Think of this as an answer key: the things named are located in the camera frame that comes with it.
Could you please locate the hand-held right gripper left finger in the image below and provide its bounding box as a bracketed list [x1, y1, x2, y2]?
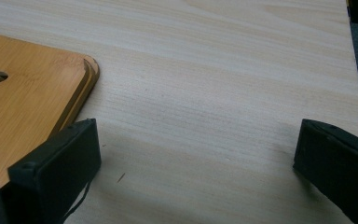
[0, 118, 103, 224]

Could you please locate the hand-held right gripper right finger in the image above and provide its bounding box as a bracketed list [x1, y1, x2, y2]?
[293, 118, 358, 224]

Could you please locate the brown wooden puzzle board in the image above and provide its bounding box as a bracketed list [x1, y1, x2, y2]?
[0, 31, 101, 189]

